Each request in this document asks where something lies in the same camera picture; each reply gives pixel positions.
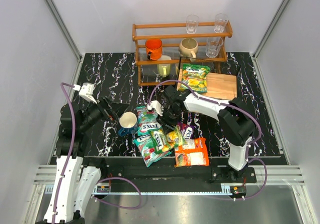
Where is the green yellow candy bag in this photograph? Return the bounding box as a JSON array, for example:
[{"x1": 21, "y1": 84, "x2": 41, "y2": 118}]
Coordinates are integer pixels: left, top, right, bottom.
[{"x1": 180, "y1": 63, "x2": 211, "y2": 93}]

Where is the teal mint candy bag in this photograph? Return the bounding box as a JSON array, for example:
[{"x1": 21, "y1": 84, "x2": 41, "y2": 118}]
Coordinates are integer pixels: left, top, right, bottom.
[
  {"x1": 136, "y1": 106, "x2": 163, "y2": 136},
  {"x1": 134, "y1": 135, "x2": 171, "y2": 168}
]

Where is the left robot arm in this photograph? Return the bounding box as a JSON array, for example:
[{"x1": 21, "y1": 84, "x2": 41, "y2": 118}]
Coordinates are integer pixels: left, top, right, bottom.
[{"x1": 41, "y1": 97, "x2": 129, "y2": 224}]

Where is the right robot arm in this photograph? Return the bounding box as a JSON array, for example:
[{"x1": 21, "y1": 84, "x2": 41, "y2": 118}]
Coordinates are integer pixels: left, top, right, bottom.
[{"x1": 158, "y1": 86, "x2": 256, "y2": 171}]

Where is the purple berry candy bag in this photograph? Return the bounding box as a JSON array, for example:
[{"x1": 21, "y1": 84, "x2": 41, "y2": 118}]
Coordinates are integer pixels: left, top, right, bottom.
[{"x1": 177, "y1": 123, "x2": 195, "y2": 139}]

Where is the orange fruit candy bag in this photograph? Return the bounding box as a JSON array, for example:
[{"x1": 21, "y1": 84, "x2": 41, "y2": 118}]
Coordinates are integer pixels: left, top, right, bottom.
[{"x1": 174, "y1": 138, "x2": 210, "y2": 167}]

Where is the two-tier wooden shelf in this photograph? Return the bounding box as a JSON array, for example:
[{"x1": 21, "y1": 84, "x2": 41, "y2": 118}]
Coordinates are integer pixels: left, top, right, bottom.
[{"x1": 173, "y1": 56, "x2": 242, "y2": 118}]

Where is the orange wooden shelf rack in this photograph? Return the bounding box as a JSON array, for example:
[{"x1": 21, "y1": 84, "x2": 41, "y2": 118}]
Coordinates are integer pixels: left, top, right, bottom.
[{"x1": 132, "y1": 21, "x2": 233, "y2": 86}]

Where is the clear glass middle shelf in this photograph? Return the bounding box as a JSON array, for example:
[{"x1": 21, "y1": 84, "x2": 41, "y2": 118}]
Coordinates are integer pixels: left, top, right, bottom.
[{"x1": 205, "y1": 37, "x2": 224, "y2": 58}]

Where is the pale yellow mug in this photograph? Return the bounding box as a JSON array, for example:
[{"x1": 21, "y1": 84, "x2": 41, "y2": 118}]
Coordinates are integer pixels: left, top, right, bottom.
[{"x1": 157, "y1": 55, "x2": 171, "y2": 77}]

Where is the blue mug cream inside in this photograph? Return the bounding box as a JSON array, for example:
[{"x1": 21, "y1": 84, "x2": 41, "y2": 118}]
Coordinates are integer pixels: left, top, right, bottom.
[{"x1": 118, "y1": 112, "x2": 138, "y2": 137}]

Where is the beige mug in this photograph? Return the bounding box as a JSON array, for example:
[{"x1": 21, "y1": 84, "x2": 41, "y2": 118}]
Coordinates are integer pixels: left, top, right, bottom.
[{"x1": 178, "y1": 38, "x2": 199, "y2": 59}]

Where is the orange mug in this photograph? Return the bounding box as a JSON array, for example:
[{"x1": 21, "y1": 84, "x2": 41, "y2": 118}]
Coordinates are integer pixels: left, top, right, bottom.
[{"x1": 145, "y1": 39, "x2": 163, "y2": 61}]

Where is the clear glass top left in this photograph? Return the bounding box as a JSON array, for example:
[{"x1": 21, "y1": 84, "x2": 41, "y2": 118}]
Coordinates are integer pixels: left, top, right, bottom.
[{"x1": 186, "y1": 14, "x2": 199, "y2": 34}]

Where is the clear glass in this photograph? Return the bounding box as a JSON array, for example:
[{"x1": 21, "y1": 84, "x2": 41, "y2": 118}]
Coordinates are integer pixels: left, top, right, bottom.
[
  {"x1": 214, "y1": 13, "x2": 229, "y2": 33},
  {"x1": 186, "y1": 14, "x2": 199, "y2": 34}
]

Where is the clear glass top right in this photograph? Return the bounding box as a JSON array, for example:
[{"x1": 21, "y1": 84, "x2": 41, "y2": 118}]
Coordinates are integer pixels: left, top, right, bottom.
[{"x1": 214, "y1": 13, "x2": 229, "y2": 33}]

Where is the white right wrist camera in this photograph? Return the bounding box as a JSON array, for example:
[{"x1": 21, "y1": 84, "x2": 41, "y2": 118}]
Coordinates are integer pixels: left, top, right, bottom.
[{"x1": 147, "y1": 100, "x2": 164, "y2": 116}]

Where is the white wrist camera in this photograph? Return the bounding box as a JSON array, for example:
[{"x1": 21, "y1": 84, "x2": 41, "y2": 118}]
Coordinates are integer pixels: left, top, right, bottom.
[
  {"x1": 73, "y1": 83, "x2": 98, "y2": 104},
  {"x1": 147, "y1": 100, "x2": 164, "y2": 116}
]

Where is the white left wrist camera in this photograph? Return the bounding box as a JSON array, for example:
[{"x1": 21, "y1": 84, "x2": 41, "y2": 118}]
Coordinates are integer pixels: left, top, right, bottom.
[{"x1": 73, "y1": 83, "x2": 98, "y2": 104}]

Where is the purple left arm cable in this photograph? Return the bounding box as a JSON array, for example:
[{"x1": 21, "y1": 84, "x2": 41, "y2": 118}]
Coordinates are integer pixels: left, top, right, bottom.
[{"x1": 51, "y1": 82, "x2": 143, "y2": 224}]

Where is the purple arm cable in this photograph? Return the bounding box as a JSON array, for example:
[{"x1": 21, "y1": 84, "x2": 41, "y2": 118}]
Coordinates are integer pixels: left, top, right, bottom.
[
  {"x1": 148, "y1": 80, "x2": 268, "y2": 201},
  {"x1": 51, "y1": 82, "x2": 143, "y2": 224}
]

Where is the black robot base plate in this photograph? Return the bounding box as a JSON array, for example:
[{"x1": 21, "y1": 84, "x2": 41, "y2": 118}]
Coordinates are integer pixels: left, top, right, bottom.
[{"x1": 82, "y1": 157, "x2": 257, "y2": 184}]

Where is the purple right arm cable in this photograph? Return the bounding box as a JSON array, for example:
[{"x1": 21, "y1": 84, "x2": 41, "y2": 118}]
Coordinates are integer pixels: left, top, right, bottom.
[{"x1": 148, "y1": 80, "x2": 268, "y2": 201}]

